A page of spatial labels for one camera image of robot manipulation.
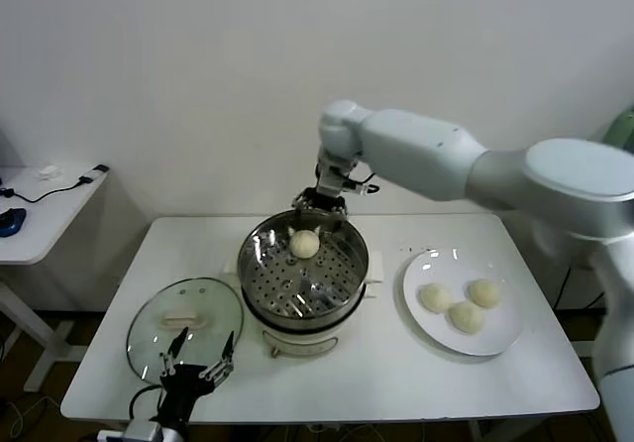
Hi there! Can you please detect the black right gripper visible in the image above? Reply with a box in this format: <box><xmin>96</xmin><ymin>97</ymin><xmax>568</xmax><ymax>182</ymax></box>
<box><xmin>291</xmin><ymin>183</ymin><xmax>350</xmax><ymax>232</ymax></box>

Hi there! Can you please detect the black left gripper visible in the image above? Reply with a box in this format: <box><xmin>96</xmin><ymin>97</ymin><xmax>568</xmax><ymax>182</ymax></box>
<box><xmin>158</xmin><ymin>326</ymin><xmax>236</xmax><ymax>421</ymax></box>

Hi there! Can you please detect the white steamed baozi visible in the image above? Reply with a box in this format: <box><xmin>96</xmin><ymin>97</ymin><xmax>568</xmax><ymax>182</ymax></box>
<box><xmin>288</xmin><ymin>229</ymin><xmax>320</xmax><ymax>260</ymax></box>
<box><xmin>468</xmin><ymin>277</ymin><xmax>501</xmax><ymax>309</ymax></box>
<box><xmin>448</xmin><ymin>301</ymin><xmax>485</xmax><ymax>336</ymax></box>
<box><xmin>419</xmin><ymin>282</ymin><xmax>455</xmax><ymax>313</ymax></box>

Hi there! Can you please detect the round glass pot lid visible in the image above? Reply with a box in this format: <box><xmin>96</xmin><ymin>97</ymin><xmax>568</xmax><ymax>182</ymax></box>
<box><xmin>126</xmin><ymin>276</ymin><xmax>245</xmax><ymax>388</ymax></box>

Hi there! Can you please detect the stainless steel steamer basket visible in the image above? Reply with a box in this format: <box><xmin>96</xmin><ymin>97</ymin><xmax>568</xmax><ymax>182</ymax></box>
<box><xmin>221</xmin><ymin>209</ymin><xmax>386</xmax><ymax>320</ymax></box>

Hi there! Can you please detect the cream electric cooker base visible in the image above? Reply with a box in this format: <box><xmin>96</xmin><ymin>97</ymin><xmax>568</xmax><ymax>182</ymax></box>
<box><xmin>240</xmin><ymin>282</ymin><xmax>380</xmax><ymax>360</ymax></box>

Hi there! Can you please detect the white round plate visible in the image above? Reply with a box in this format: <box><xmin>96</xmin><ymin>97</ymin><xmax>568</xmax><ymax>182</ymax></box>
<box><xmin>394</xmin><ymin>247</ymin><xmax>526</xmax><ymax>358</ymax></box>

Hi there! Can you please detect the white side table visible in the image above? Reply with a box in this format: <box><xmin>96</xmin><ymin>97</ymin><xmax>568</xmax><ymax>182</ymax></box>
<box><xmin>0</xmin><ymin>164</ymin><xmax>110</xmax><ymax>393</ymax></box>

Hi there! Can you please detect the blue computer mouse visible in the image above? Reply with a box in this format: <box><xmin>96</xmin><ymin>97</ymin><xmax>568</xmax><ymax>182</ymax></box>
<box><xmin>0</xmin><ymin>207</ymin><xmax>26</xmax><ymax>238</ymax></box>

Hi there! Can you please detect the pale green appliance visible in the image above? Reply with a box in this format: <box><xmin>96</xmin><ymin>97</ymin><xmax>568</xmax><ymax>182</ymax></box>
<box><xmin>601</xmin><ymin>107</ymin><xmax>634</xmax><ymax>152</ymax></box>

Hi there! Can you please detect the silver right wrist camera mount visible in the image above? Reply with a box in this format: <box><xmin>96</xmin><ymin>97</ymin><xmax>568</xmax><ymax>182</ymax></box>
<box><xmin>315</xmin><ymin>150</ymin><xmax>361</xmax><ymax>190</ymax></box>

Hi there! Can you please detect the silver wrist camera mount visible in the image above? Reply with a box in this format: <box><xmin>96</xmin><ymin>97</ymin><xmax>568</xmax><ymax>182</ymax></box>
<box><xmin>315</xmin><ymin>150</ymin><xmax>361</xmax><ymax>190</ymax></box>
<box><xmin>96</xmin><ymin>419</ymin><xmax>167</xmax><ymax>442</ymax></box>

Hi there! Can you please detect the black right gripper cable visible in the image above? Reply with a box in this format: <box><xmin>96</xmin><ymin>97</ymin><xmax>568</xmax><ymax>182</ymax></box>
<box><xmin>341</xmin><ymin>171</ymin><xmax>382</xmax><ymax>198</ymax></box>

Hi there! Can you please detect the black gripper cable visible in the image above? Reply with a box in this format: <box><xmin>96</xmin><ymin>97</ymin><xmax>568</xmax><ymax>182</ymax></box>
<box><xmin>128</xmin><ymin>385</ymin><xmax>167</xmax><ymax>422</ymax></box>
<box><xmin>341</xmin><ymin>171</ymin><xmax>382</xmax><ymax>198</ymax></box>

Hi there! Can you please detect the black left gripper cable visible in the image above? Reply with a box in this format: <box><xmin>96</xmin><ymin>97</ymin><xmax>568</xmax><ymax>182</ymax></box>
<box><xmin>128</xmin><ymin>385</ymin><xmax>167</xmax><ymax>422</ymax></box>

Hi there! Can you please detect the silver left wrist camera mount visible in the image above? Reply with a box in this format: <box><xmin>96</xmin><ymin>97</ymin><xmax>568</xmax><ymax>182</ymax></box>
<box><xmin>96</xmin><ymin>419</ymin><xmax>167</xmax><ymax>442</ymax></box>

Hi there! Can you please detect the thin floor cable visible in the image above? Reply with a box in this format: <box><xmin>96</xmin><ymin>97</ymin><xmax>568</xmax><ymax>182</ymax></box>
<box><xmin>0</xmin><ymin>395</ymin><xmax>49</xmax><ymax>442</ymax></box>

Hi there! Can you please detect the black charging cable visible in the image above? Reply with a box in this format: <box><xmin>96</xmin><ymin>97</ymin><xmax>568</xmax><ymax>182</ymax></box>
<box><xmin>0</xmin><ymin>176</ymin><xmax>93</xmax><ymax>204</ymax></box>

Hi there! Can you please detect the black power adapter cable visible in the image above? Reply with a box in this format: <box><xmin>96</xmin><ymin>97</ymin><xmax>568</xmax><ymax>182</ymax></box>
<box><xmin>552</xmin><ymin>262</ymin><xmax>572</xmax><ymax>310</ymax></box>

